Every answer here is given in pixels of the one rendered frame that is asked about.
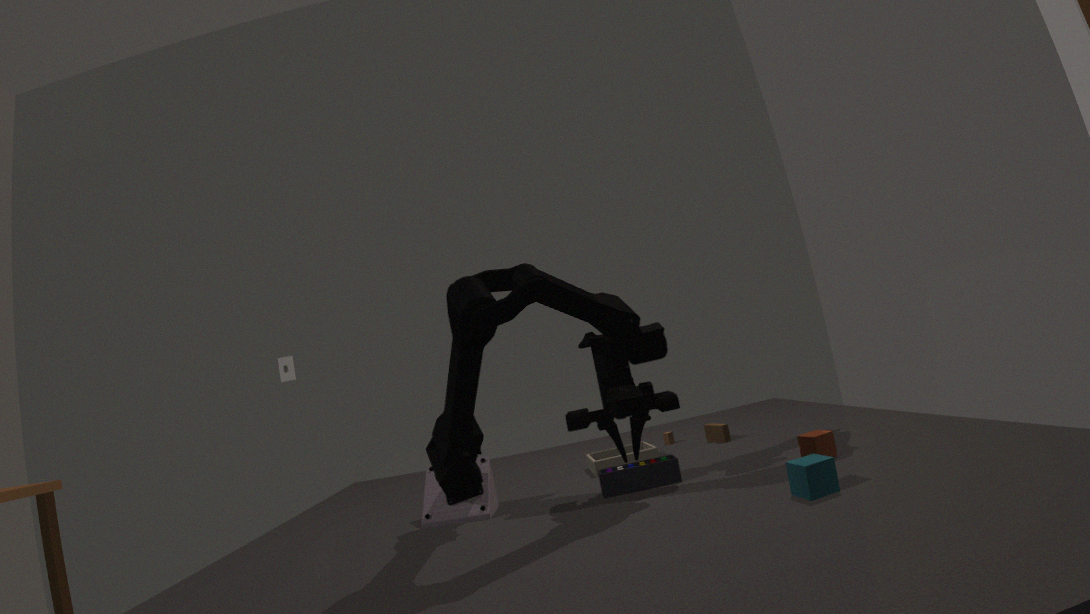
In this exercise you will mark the teal cube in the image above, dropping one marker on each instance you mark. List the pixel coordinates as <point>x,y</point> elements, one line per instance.
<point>812,477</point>

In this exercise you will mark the beige open tray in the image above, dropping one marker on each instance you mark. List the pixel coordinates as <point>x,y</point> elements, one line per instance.
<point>611,457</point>

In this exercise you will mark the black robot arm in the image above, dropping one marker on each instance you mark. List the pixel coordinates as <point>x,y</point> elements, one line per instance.
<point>474,315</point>

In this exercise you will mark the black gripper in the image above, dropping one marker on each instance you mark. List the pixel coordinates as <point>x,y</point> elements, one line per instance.
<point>581,418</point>

